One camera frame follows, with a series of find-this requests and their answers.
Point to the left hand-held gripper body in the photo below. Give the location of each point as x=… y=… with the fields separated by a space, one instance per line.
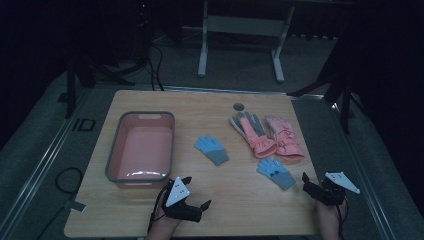
x=177 y=193

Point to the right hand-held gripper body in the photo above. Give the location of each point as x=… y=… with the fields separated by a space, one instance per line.
x=341 y=181

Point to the blue knit glove dark dots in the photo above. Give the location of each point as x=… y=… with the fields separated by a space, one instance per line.
x=271 y=168

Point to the plain blue knit glove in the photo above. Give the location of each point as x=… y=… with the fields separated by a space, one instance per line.
x=210 y=146

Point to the pink basin grey rim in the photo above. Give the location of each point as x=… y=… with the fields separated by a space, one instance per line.
x=143 y=150

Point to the pink glove grey palm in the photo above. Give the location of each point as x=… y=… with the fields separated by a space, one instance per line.
x=253 y=136

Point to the person's right hand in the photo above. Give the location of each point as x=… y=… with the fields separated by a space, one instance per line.
x=328 y=221

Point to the person's left hand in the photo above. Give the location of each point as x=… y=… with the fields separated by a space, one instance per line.
x=160 y=230

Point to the pink padded glove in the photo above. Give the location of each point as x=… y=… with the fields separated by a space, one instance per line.
x=286 y=140

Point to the black angled metal stand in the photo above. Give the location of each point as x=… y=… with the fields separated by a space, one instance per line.
x=346 y=106

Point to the grey round table grommet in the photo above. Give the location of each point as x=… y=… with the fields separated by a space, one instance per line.
x=238 y=107

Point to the grey tape piece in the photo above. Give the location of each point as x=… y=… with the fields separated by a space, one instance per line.
x=77 y=206

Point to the black tripod stand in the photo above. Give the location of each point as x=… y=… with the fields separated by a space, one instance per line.
x=144 y=33

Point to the metal floor rail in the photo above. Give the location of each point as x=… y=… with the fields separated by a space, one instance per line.
x=366 y=186
x=40 y=166

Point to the black metal post stand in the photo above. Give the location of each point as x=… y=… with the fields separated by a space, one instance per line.
x=70 y=90

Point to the white metal desk frame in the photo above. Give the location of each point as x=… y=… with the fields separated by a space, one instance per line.
x=245 y=26

